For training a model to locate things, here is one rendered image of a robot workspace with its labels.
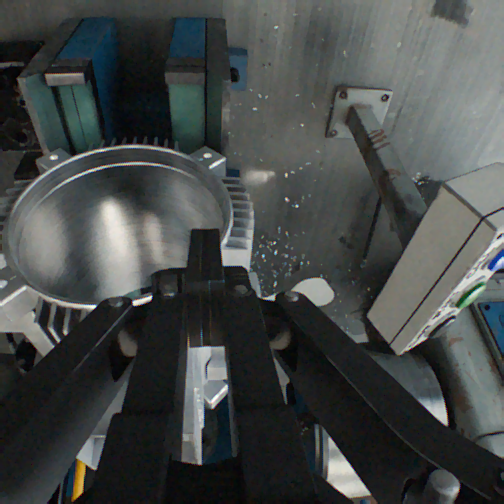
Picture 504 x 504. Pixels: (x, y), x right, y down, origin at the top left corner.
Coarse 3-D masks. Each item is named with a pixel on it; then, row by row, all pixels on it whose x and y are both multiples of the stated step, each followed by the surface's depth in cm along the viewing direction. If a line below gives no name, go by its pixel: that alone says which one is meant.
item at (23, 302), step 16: (48, 160) 29; (208, 160) 30; (224, 160) 31; (224, 176) 32; (0, 272) 22; (0, 288) 22; (16, 288) 21; (0, 304) 21; (16, 304) 22; (32, 304) 23; (16, 320) 22; (208, 384) 37; (224, 384) 37; (208, 400) 36
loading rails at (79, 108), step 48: (48, 48) 30; (96, 48) 30; (192, 48) 31; (48, 96) 28; (96, 96) 30; (144, 96) 40; (192, 96) 30; (48, 144) 31; (96, 144) 33; (192, 144) 34; (144, 288) 53
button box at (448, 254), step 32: (448, 192) 24; (480, 192) 24; (448, 224) 25; (480, 224) 23; (416, 256) 28; (448, 256) 26; (480, 256) 23; (384, 288) 33; (416, 288) 29; (448, 288) 26; (384, 320) 35; (416, 320) 31
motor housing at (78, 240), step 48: (144, 144) 32; (48, 192) 29; (96, 192) 33; (144, 192) 35; (192, 192) 33; (240, 192) 29; (0, 240) 25; (48, 240) 30; (96, 240) 36; (144, 240) 40; (240, 240) 26; (48, 288) 31; (96, 288) 40; (48, 336) 22
